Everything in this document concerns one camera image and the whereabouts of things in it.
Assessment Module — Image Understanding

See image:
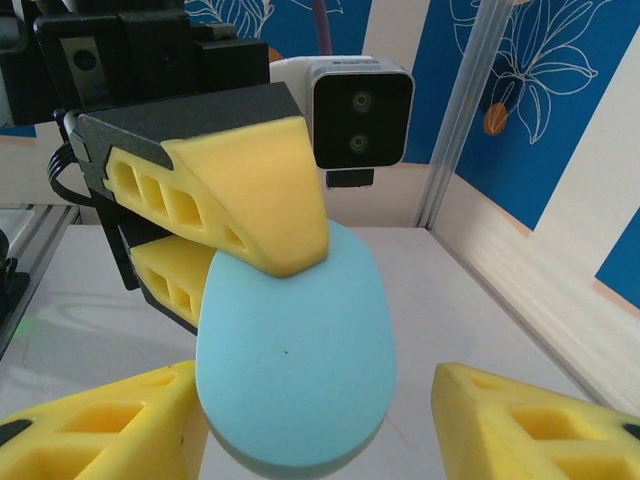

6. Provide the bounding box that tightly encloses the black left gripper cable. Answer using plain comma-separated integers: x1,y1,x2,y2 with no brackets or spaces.
46,110,106,207

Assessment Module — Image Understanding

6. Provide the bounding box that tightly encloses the aluminium frame post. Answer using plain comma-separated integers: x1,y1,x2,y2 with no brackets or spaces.
412,0,501,229

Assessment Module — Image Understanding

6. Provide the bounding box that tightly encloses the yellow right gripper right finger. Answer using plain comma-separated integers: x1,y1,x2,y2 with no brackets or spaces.
432,362,640,480

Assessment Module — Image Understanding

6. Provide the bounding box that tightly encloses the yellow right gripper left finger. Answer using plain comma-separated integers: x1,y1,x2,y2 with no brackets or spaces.
0,359,210,480

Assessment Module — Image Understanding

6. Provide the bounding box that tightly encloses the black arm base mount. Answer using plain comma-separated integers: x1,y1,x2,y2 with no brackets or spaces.
0,232,32,326

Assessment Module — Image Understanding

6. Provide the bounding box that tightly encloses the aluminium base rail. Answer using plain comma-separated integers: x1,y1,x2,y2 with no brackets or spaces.
0,203,81,361

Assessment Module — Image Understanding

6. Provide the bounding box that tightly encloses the light blue earbud case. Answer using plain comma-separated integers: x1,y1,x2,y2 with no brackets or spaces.
193,219,397,475

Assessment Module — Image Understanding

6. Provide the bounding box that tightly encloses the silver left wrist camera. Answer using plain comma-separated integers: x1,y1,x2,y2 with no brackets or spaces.
309,58,416,189

